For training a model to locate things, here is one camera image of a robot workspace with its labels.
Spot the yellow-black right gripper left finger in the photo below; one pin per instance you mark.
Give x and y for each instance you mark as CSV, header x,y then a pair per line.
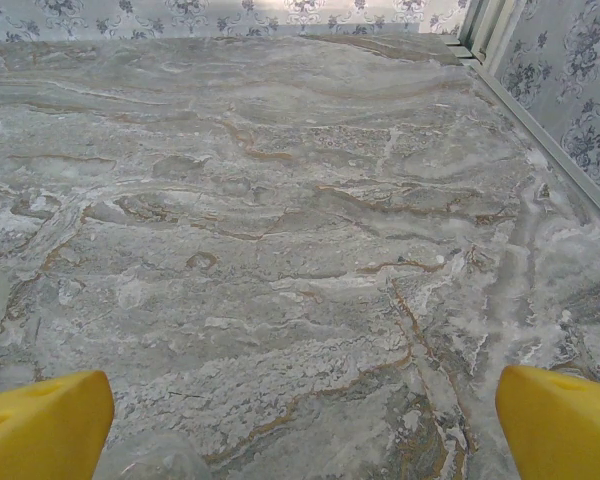
x,y
40,430

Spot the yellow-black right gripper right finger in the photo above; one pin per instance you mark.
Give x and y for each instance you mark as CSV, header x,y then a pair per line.
x,y
565,430

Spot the aluminium frame side rail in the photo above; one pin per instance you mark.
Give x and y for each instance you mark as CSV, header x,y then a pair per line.
x,y
555,150

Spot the aluminium frame post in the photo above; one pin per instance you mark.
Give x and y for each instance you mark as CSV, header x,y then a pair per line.
x,y
482,30

